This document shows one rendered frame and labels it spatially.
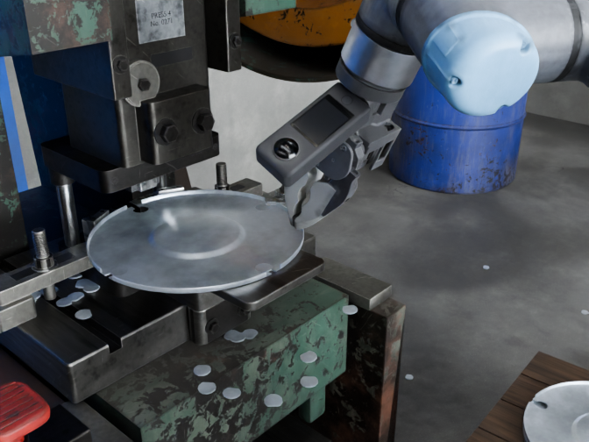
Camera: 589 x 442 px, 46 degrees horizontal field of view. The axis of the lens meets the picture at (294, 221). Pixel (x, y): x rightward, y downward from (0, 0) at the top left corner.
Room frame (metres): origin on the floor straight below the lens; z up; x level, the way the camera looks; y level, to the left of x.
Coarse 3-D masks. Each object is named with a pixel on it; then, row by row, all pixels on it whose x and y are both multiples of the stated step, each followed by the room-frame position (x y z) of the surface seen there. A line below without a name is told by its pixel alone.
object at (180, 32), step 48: (144, 0) 0.84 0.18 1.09; (192, 0) 0.90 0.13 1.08; (144, 48) 0.84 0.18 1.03; (192, 48) 0.90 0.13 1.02; (96, 96) 0.84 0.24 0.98; (144, 96) 0.82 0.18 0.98; (192, 96) 0.85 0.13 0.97; (96, 144) 0.85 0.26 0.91; (144, 144) 0.82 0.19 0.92; (192, 144) 0.85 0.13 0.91
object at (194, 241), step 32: (192, 192) 0.98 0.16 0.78; (224, 192) 0.98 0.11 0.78; (96, 224) 0.86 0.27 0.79; (128, 224) 0.87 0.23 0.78; (160, 224) 0.87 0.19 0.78; (192, 224) 0.86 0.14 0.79; (224, 224) 0.86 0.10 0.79; (256, 224) 0.87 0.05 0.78; (288, 224) 0.87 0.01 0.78; (96, 256) 0.78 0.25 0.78; (128, 256) 0.78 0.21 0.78; (160, 256) 0.78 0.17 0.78; (192, 256) 0.77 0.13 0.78; (224, 256) 0.78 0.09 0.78; (256, 256) 0.78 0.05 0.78; (288, 256) 0.78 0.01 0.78; (160, 288) 0.69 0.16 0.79; (192, 288) 0.69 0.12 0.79; (224, 288) 0.70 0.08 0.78
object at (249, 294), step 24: (288, 264) 0.76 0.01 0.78; (312, 264) 0.76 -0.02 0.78; (240, 288) 0.70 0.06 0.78; (264, 288) 0.70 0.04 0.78; (288, 288) 0.71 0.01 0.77; (192, 312) 0.77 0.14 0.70; (216, 312) 0.78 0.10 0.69; (240, 312) 0.81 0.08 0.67; (192, 336) 0.77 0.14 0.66; (216, 336) 0.78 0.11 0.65
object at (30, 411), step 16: (16, 384) 0.55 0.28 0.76; (0, 400) 0.53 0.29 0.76; (16, 400) 0.53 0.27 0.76; (32, 400) 0.53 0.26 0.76; (0, 416) 0.51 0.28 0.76; (16, 416) 0.51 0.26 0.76; (32, 416) 0.51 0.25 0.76; (48, 416) 0.52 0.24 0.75; (0, 432) 0.48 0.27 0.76; (16, 432) 0.49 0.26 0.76
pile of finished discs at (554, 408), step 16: (560, 384) 1.02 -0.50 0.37; (576, 384) 1.03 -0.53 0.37; (544, 400) 0.98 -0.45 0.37; (560, 400) 0.98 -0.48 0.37; (576, 400) 0.98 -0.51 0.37; (528, 416) 0.94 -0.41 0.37; (544, 416) 0.94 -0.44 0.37; (560, 416) 0.94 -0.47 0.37; (576, 416) 0.94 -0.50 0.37; (528, 432) 0.90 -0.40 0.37; (544, 432) 0.90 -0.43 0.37; (560, 432) 0.90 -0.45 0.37; (576, 432) 0.90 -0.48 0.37
